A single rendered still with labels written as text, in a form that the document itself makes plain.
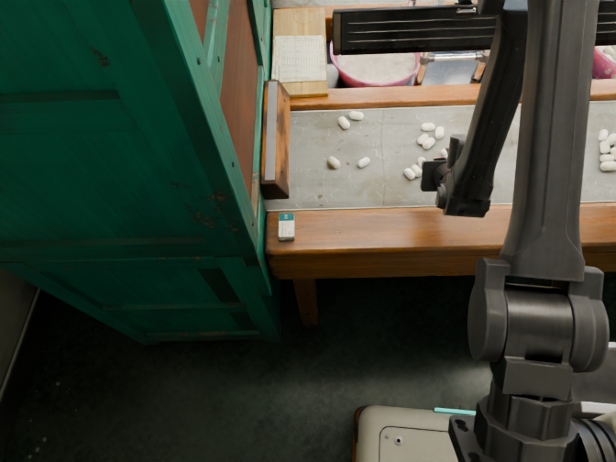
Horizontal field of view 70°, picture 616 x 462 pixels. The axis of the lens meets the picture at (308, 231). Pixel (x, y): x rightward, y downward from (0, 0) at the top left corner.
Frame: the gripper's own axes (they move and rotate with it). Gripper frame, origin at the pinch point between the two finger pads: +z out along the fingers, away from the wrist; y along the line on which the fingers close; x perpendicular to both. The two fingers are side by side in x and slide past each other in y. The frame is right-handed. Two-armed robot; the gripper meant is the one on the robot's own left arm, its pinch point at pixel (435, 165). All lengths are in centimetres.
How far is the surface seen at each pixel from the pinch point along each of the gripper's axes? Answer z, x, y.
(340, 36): -8.3, -27.4, 22.0
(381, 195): 2.4, 7.8, 11.6
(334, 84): 38.3, -14.7, 21.2
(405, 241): -9.2, 14.7, 7.8
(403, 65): 35.5, -19.6, 1.5
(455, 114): 20.4, -8.0, -9.6
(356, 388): 24, 87, 15
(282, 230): -8.5, 11.6, 34.8
